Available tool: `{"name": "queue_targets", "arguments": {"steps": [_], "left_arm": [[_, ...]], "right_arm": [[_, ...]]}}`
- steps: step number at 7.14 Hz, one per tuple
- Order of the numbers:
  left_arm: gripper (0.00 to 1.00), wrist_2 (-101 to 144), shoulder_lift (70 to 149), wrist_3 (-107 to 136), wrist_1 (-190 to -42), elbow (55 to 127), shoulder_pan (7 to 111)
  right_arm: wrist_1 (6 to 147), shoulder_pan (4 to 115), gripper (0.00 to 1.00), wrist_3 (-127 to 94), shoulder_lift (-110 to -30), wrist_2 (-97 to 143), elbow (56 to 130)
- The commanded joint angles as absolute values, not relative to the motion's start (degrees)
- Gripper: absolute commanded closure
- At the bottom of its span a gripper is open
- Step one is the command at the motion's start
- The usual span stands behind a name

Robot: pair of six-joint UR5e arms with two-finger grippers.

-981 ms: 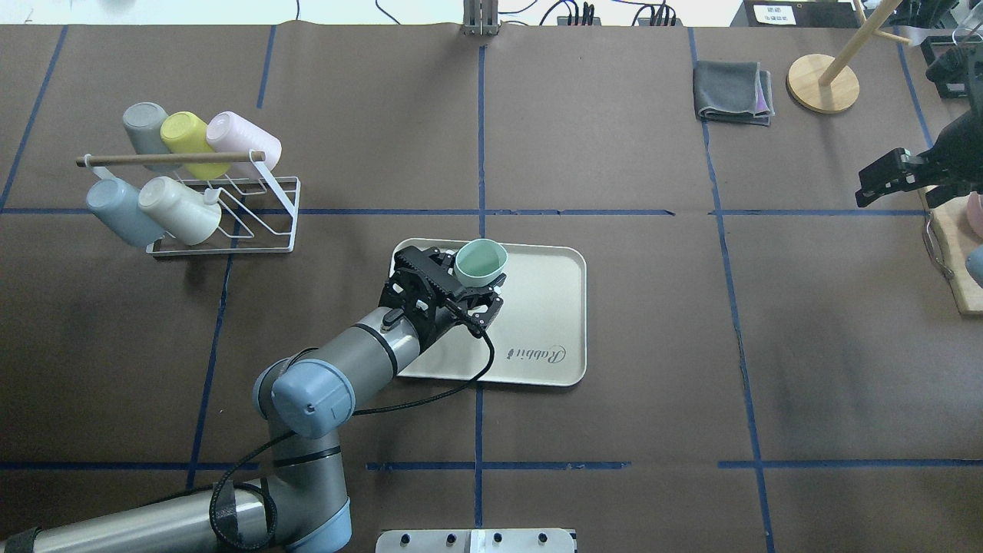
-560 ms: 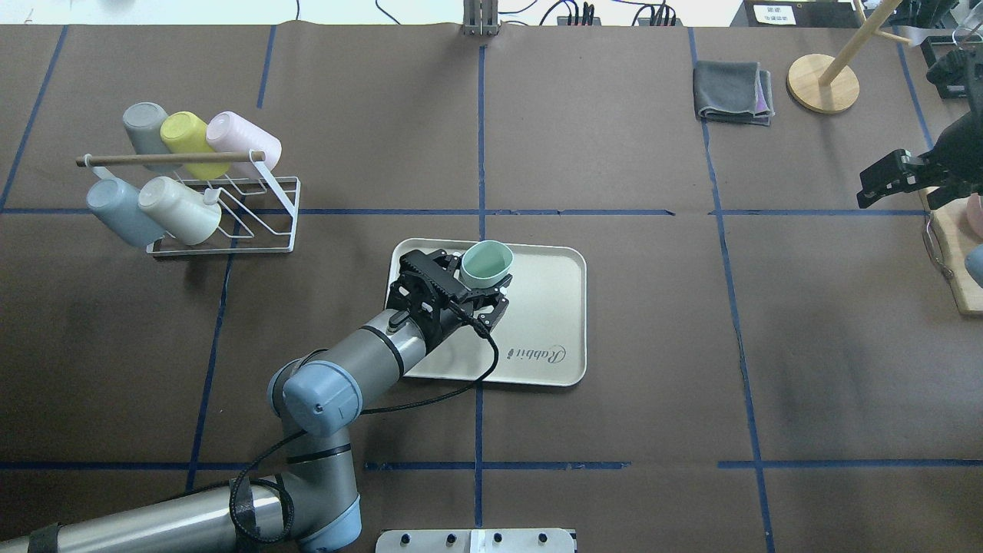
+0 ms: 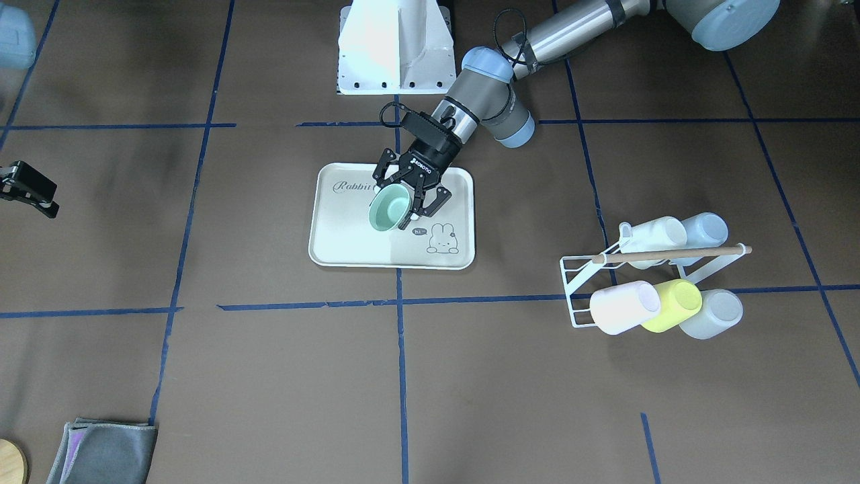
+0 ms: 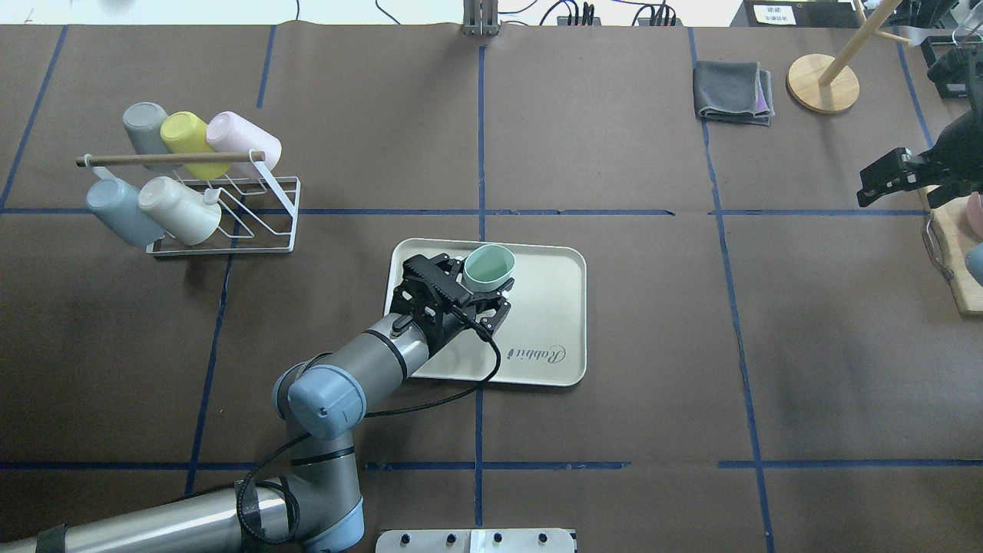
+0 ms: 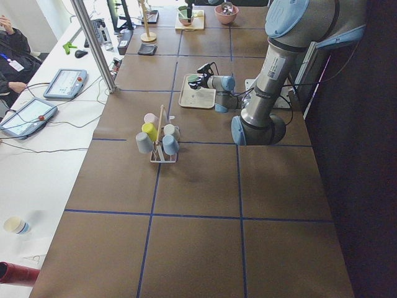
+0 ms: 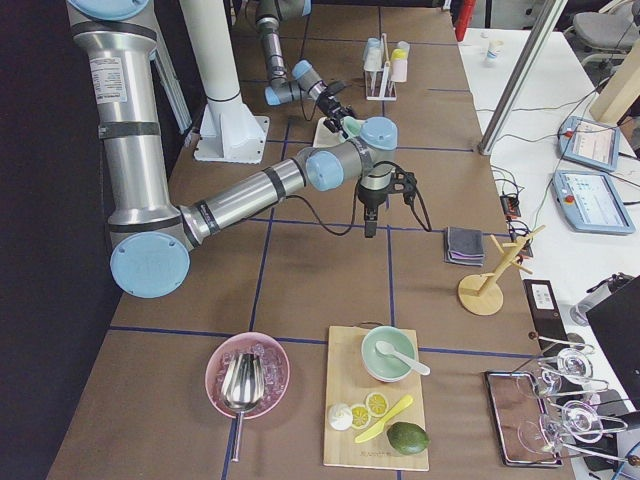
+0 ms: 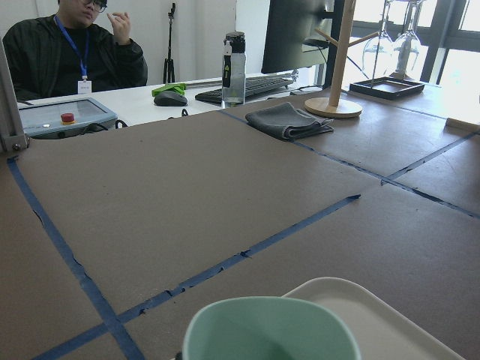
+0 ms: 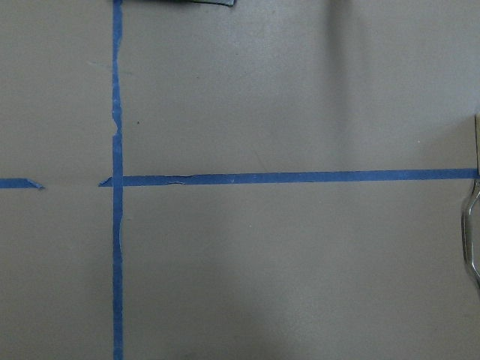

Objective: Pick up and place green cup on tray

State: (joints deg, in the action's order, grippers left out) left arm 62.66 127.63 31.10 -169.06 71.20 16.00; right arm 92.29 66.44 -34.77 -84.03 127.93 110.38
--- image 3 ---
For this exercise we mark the folded grey cloth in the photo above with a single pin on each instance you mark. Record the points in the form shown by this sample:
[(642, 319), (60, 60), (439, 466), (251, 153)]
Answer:
[(104, 451)]

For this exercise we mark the grey cup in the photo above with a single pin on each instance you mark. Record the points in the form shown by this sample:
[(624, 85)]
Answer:
[(720, 310)]

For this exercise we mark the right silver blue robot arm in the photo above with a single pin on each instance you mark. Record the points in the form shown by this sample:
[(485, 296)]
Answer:
[(18, 46)]

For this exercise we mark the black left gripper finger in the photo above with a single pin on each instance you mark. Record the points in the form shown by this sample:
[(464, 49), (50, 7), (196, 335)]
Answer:
[(426, 200), (388, 170)]

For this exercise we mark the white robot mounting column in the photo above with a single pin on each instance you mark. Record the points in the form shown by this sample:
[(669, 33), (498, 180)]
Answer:
[(396, 48)]

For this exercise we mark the blue cup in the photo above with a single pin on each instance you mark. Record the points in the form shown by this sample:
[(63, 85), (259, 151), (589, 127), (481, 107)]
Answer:
[(705, 230)]

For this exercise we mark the green cup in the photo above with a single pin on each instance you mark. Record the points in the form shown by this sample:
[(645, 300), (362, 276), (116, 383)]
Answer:
[(391, 208)]

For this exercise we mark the yellow cup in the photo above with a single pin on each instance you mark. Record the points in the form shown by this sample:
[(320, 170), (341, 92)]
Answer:
[(679, 301)]

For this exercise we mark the pink cup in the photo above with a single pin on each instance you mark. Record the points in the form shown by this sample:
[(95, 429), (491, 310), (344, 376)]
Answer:
[(617, 309)]

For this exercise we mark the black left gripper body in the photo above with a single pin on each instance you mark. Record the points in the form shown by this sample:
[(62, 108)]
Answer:
[(434, 159)]

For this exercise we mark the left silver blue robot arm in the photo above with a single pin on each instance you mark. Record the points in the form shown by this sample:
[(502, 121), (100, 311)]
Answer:
[(483, 93)]

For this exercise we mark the beige cup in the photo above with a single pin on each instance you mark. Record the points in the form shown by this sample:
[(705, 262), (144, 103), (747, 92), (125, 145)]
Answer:
[(660, 234)]

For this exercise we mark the beige rabbit serving tray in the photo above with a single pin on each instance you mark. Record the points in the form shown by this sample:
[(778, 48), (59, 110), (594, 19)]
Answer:
[(341, 232)]

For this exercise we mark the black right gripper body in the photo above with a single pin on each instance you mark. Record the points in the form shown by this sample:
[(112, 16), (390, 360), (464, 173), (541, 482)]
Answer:
[(28, 180)]

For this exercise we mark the wooden mug tree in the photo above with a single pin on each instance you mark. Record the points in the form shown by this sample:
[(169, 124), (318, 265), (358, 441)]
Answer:
[(14, 465)]

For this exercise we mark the white wire cup rack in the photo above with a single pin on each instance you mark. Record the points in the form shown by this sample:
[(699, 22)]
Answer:
[(583, 275)]

